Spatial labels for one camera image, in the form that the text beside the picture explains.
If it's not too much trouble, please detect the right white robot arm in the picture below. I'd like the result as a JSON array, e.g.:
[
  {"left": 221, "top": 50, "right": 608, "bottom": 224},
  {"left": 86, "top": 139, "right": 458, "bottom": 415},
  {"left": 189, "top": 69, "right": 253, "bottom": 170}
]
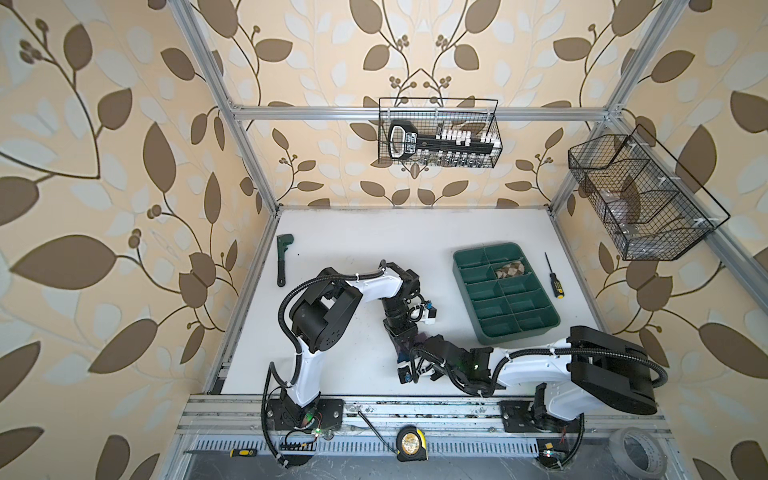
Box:
[{"left": 395, "top": 326, "right": 669, "bottom": 432}]

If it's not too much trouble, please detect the right wire basket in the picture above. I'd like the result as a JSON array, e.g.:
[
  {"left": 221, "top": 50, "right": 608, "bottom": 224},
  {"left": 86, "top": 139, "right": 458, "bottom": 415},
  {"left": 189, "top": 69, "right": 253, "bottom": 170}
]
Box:
[{"left": 568, "top": 124, "right": 731, "bottom": 261}]

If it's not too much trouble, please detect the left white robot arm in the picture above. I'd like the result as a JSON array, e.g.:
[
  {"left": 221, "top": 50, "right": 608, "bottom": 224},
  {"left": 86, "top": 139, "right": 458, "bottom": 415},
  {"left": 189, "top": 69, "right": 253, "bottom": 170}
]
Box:
[{"left": 262, "top": 260, "right": 437, "bottom": 432}]

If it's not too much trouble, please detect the wire basket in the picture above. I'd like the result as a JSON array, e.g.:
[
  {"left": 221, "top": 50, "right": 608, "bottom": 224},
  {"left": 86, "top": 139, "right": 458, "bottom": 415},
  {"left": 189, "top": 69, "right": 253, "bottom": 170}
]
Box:
[
  {"left": 377, "top": 96, "right": 503, "bottom": 169},
  {"left": 568, "top": 124, "right": 731, "bottom": 261}
]

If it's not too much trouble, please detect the yellow black screwdriver on table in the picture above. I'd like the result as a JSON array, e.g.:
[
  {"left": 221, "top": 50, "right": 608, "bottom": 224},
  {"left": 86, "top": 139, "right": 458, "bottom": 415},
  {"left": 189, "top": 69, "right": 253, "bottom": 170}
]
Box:
[{"left": 545, "top": 254, "right": 565, "bottom": 299}]

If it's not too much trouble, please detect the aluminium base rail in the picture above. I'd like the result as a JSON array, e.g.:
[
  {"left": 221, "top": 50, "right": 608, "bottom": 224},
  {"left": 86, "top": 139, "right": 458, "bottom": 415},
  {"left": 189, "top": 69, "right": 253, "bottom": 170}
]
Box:
[{"left": 173, "top": 394, "right": 679, "bottom": 457}]

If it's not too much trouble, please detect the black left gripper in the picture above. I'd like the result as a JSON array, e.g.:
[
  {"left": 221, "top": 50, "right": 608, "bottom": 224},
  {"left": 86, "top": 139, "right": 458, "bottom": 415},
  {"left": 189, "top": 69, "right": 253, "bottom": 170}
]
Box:
[{"left": 383, "top": 301, "right": 423, "bottom": 354}]

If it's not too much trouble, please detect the green plastic organizer tray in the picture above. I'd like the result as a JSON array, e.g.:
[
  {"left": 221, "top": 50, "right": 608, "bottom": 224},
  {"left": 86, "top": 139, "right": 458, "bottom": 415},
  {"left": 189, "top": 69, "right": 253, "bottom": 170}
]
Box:
[{"left": 452, "top": 242, "right": 561, "bottom": 346}]

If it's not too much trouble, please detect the small yellow black screwdriver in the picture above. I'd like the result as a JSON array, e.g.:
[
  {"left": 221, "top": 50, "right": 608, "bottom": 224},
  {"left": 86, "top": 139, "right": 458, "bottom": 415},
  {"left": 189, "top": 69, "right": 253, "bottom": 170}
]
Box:
[{"left": 230, "top": 449, "right": 258, "bottom": 458}]

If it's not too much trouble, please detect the back wire basket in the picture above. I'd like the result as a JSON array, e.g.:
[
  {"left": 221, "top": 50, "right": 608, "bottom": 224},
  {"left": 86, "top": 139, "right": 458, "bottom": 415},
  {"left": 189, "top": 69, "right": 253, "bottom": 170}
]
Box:
[{"left": 377, "top": 96, "right": 503, "bottom": 169}]

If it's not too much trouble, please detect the yellow black tape measure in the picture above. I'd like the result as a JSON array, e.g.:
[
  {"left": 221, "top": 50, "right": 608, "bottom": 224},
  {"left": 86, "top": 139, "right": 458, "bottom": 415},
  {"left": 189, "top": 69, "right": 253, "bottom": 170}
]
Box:
[{"left": 396, "top": 425, "right": 428, "bottom": 462}]

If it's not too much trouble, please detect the beige argyle sock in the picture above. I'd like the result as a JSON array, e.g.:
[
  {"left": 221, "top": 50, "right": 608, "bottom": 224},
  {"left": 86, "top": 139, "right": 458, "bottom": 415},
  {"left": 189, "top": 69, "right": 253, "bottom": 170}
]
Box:
[{"left": 494, "top": 260, "right": 527, "bottom": 279}]

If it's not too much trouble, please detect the purple sock yellow cuff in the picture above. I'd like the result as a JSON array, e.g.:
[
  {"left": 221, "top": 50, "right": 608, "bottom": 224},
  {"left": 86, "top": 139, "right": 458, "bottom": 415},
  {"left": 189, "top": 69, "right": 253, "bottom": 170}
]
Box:
[{"left": 392, "top": 332, "right": 428, "bottom": 363}]

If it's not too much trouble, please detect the black socket set holder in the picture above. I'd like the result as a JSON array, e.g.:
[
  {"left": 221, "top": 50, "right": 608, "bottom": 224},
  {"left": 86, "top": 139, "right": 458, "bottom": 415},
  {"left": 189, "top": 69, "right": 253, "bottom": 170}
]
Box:
[{"left": 383, "top": 120, "right": 502, "bottom": 160}]

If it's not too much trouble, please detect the green pipe wrench black handle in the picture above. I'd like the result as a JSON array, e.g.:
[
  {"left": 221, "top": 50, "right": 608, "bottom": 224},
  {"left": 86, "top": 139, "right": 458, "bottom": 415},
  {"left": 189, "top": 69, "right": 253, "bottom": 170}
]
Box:
[{"left": 276, "top": 234, "right": 294, "bottom": 287}]

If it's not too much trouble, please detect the clear tape roll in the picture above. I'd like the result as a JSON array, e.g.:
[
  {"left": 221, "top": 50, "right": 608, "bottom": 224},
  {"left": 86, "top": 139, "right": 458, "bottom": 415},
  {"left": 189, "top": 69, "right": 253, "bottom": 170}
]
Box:
[{"left": 608, "top": 427, "right": 668, "bottom": 479}]

